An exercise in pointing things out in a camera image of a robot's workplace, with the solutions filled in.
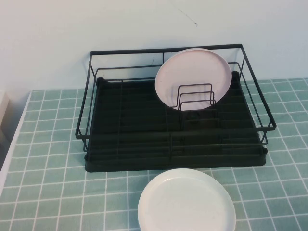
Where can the pink round plate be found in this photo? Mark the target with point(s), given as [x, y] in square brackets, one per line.
[187, 69]

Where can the white round plate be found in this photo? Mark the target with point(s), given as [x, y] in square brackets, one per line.
[185, 204]

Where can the black plastic drain tray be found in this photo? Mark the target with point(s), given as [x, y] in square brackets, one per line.
[134, 115]

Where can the green tiled table mat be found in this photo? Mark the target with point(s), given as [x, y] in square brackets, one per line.
[48, 192]

